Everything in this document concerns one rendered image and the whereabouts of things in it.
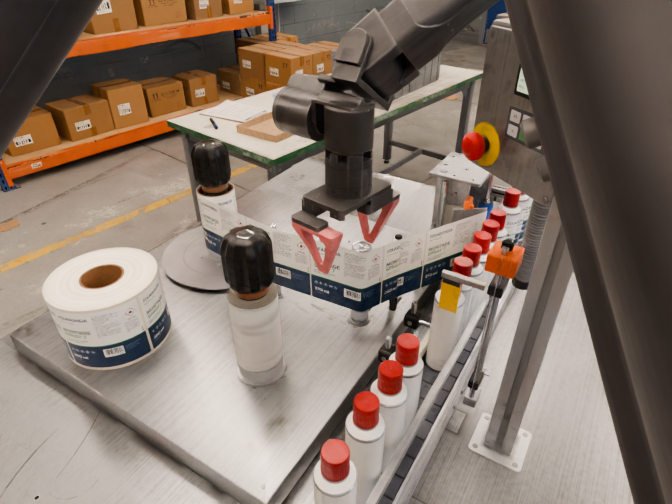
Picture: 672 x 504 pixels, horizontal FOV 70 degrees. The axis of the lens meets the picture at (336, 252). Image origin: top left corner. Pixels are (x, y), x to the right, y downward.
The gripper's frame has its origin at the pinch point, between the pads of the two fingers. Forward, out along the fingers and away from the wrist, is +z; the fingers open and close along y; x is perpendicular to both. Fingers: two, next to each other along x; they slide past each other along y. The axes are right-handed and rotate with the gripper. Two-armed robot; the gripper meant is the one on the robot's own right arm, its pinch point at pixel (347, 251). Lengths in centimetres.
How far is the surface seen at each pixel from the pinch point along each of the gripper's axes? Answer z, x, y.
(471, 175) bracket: 6.0, -4.4, -46.3
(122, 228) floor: 118, -240, -71
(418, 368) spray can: 16.6, 11.3, -2.6
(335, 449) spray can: 12.7, 12.4, 17.1
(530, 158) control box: -12.8, 16.2, -14.9
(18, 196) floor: 117, -337, -46
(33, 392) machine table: 38, -51, 32
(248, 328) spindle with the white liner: 18.8, -15.9, 6.0
